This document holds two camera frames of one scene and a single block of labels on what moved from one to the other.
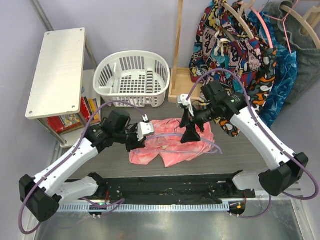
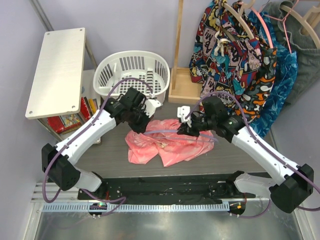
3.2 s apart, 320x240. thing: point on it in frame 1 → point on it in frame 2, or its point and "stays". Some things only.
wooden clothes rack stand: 181,81 stays
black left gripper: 136,143 → 142,128
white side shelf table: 66,94 stays
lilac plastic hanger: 180,134 → 199,134
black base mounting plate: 169,189 stays
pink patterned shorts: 166,143 stays
